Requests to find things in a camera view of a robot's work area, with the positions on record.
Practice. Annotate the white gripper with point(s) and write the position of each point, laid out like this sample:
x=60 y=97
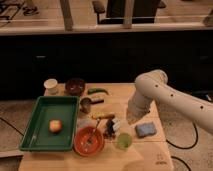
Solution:
x=134 y=114

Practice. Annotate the black and white brush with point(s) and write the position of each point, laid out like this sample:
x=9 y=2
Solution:
x=113 y=123

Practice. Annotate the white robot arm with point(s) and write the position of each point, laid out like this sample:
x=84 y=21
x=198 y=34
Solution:
x=153 y=85

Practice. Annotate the clear green plastic cup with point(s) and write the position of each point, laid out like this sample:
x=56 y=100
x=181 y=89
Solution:
x=124 y=141

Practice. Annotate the metal measuring cup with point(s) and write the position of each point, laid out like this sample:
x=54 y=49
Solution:
x=86 y=104

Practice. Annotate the white ceramic cup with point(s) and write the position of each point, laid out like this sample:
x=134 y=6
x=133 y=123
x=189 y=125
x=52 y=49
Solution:
x=51 y=86

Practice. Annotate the blue sponge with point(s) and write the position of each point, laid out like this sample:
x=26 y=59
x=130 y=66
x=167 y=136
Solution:
x=145 y=129

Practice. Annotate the yellow banana toy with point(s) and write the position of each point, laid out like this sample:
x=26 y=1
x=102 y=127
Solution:
x=102 y=116

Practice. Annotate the orange bowl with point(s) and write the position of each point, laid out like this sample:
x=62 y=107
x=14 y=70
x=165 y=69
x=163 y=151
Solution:
x=81 y=137

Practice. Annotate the utensil in orange bowl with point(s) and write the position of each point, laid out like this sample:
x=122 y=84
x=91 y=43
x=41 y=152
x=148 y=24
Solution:
x=89 y=140

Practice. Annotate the dark maroon bowl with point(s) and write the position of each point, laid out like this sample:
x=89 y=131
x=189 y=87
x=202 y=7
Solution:
x=75 y=86

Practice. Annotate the yellow round fruit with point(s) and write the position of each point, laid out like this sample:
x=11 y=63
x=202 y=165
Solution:
x=55 y=126

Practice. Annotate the black office chair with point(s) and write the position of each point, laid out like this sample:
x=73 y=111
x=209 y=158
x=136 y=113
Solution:
x=127 y=11

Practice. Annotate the green plastic tray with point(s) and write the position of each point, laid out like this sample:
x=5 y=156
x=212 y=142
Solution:
x=38 y=138

